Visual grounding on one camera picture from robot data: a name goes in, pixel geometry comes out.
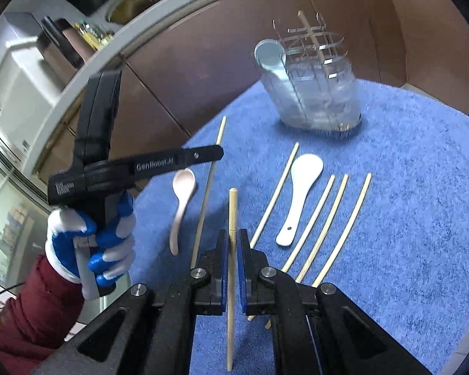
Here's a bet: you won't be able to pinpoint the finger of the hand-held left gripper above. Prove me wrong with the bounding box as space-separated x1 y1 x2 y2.
129 145 224 179

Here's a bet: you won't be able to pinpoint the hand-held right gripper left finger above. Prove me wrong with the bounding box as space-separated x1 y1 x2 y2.
31 228 231 375

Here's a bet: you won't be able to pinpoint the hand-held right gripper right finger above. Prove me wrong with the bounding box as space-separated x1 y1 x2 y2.
236 228 432 375

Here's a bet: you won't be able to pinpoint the pink spoon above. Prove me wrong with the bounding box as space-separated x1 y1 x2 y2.
169 168 197 256

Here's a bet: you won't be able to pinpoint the wooden chopstick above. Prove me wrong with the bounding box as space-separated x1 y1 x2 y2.
251 142 300 248
247 174 336 322
190 116 227 270
224 188 239 372
298 10 339 102
312 172 373 287
265 174 349 329

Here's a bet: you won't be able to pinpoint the white spoon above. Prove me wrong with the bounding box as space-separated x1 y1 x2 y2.
275 154 324 248

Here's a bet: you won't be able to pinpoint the clear plastic utensil holder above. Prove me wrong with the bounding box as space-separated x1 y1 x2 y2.
254 11 362 132

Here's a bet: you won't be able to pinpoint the person's left forearm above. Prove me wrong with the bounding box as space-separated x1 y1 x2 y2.
0 253 87 375

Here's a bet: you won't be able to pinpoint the person's left hand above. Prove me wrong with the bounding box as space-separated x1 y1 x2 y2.
46 193 137 301

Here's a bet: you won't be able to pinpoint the yellow bottles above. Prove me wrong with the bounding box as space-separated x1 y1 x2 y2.
74 21 115 50

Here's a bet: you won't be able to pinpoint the white appliance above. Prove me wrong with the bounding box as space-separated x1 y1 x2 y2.
0 12 70 126

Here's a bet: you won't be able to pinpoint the blue-grey spoon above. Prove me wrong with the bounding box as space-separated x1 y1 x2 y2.
254 39 311 126

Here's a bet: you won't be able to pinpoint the blue fluffy mat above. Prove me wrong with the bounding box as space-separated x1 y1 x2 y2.
131 74 469 375

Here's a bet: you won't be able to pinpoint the black cable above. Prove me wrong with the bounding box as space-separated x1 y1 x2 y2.
0 283 24 306

